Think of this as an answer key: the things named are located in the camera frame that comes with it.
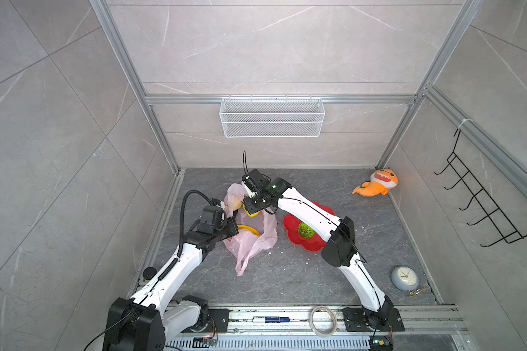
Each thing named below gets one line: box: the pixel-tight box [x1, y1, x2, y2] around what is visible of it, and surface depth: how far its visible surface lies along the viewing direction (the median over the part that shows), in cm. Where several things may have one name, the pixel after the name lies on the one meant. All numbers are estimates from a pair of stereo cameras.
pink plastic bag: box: [222, 183, 279, 277], surface depth 82 cm
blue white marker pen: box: [251, 315, 291, 324], surface depth 74 cm
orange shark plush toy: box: [352, 166, 399, 197], surface depth 108 cm
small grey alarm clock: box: [390, 266, 420, 292], surface depth 81 cm
